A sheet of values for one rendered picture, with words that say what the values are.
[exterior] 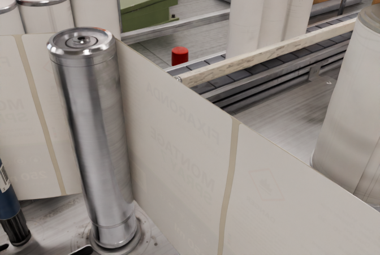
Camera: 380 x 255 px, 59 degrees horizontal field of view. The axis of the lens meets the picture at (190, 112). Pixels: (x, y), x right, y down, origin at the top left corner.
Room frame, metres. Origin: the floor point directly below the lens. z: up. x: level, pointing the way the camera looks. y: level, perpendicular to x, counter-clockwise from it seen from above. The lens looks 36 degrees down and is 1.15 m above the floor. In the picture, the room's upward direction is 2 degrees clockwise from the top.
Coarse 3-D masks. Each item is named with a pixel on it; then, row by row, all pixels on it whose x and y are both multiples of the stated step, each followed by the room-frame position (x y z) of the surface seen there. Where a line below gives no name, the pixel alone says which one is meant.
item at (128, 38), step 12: (216, 12) 0.53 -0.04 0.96; (228, 12) 0.54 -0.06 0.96; (168, 24) 0.48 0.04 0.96; (180, 24) 0.48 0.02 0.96; (192, 24) 0.50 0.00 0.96; (204, 24) 0.51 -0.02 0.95; (120, 36) 0.43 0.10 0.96; (132, 36) 0.44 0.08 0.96; (144, 36) 0.45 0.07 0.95; (156, 36) 0.46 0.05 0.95
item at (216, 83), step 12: (324, 24) 0.72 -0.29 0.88; (336, 36) 0.65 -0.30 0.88; (348, 36) 0.65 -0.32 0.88; (312, 48) 0.59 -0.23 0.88; (324, 48) 0.60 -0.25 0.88; (204, 60) 0.52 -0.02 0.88; (216, 60) 0.52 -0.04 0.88; (276, 60) 0.53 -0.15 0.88; (288, 60) 0.54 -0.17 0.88; (168, 72) 0.48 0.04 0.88; (180, 72) 0.48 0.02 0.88; (240, 72) 0.48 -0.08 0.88; (252, 72) 0.49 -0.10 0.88; (204, 84) 0.44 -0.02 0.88; (216, 84) 0.44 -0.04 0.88
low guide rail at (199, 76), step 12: (336, 24) 0.62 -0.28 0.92; (348, 24) 0.63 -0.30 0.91; (300, 36) 0.56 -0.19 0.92; (312, 36) 0.57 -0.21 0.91; (324, 36) 0.59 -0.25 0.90; (264, 48) 0.51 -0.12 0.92; (276, 48) 0.51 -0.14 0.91; (288, 48) 0.53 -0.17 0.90; (300, 48) 0.55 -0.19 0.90; (228, 60) 0.46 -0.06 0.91; (240, 60) 0.46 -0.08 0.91; (252, 60) 0.48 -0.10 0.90; (264, 60) 0.50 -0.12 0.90; (192, 72) 0.42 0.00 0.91; (204, 72) 0.42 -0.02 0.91; (216, 72) 0.44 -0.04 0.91; (228, 72) 0.45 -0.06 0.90; (192, 84) 0.41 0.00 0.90
